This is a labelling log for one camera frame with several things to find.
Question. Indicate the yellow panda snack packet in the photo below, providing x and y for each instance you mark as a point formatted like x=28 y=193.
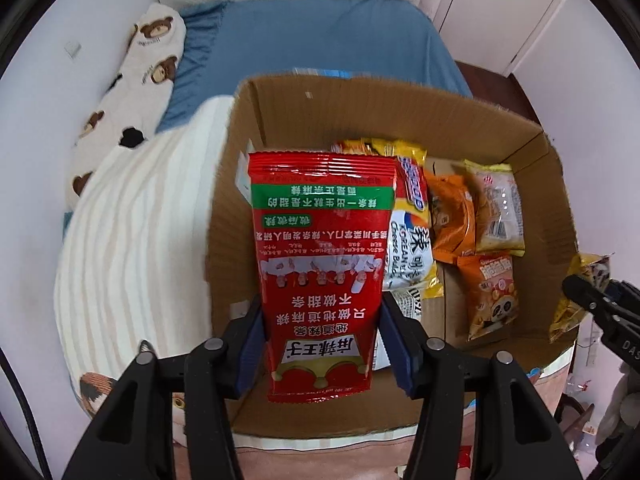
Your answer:
x=586 y=273

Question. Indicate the white wafer packet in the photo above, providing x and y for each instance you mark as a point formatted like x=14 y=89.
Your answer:
x=242 y=179

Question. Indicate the grey white snack packet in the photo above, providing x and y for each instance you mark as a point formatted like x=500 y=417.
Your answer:
x=400 y=337

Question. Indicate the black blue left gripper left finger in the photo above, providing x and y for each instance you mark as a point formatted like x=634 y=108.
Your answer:
x=131 y=435

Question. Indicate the striped cream blanket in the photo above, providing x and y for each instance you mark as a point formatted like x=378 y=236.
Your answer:
x=132 y=262

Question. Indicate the bear pattern long pillow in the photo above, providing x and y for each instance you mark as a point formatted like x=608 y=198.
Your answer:
x=137 y=98

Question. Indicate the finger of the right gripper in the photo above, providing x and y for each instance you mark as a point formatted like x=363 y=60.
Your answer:
x=595 y=299

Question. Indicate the white door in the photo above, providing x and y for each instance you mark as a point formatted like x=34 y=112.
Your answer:
x=492 y=34

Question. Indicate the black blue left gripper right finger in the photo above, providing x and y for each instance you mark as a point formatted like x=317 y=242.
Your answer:
x=515 y=436

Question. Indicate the korean noodle packet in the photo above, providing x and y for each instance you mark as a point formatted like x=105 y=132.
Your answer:
x=409 y=259

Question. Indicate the red spicy strip packet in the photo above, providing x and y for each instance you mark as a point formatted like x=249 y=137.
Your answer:
x=321 y=223

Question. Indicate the pink cake packet yellow edge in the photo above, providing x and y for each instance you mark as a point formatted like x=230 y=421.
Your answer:
x=499 y=223

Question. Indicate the blue bed sheet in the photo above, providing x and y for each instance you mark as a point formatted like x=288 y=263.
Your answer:
x=229 y=41

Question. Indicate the cardboard box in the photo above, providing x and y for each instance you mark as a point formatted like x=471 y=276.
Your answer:
x=311 y=112

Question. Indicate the orange panda biscuit packet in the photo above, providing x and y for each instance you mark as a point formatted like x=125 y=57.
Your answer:
x=491 y=296

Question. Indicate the orange snack packet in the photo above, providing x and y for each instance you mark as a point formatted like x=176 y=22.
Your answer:
x=453 y=217

